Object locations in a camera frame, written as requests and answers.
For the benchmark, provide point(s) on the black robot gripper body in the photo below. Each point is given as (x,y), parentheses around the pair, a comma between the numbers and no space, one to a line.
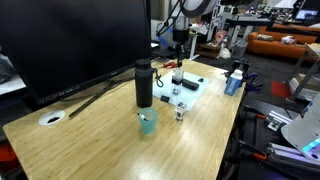
(181,36)

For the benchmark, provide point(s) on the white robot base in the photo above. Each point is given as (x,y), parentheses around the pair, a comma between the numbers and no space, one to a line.
(303,130)

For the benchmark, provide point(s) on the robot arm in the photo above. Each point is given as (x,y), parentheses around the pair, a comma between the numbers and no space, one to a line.
(196,8)

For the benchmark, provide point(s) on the black board eraser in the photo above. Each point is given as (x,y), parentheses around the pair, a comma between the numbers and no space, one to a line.
(190,84)

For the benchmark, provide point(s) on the white board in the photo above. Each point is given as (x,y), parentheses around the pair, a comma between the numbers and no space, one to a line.
(193,96)

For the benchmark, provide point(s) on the red hand tool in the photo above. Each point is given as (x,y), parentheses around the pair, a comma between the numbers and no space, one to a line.
(169,65)

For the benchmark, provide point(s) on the tiny black piece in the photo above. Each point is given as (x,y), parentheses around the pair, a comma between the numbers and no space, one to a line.
(200,79)

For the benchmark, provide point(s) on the small black block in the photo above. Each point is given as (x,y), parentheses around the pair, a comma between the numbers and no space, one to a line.
(165,98)

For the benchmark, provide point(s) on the black water bottle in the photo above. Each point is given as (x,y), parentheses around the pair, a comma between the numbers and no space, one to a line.
(144,86)

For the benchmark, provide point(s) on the small clear glass shaker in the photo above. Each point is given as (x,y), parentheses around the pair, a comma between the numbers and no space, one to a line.
(180,111)

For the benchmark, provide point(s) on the black clamp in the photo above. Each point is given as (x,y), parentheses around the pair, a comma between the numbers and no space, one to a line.
(239,66)

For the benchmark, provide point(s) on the blue white carton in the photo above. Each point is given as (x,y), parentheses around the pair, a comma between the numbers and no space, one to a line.
(233,83)

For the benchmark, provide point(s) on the white black marker pen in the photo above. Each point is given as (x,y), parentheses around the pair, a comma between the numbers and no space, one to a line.
(142,116)

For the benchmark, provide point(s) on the teal plastic cup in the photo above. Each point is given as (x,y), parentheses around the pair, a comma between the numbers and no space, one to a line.
(148,125)

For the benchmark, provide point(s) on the orange sofa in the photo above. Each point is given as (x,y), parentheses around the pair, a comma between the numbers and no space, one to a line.
(276,45)

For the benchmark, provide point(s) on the black rod piece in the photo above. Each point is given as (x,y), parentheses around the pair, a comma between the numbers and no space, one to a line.
(93,98)

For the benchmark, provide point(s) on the large black monitor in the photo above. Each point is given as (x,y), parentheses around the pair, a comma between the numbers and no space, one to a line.
(73,43)

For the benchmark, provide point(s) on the white desk grommet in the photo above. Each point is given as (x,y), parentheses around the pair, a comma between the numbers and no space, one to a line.
(43,118)

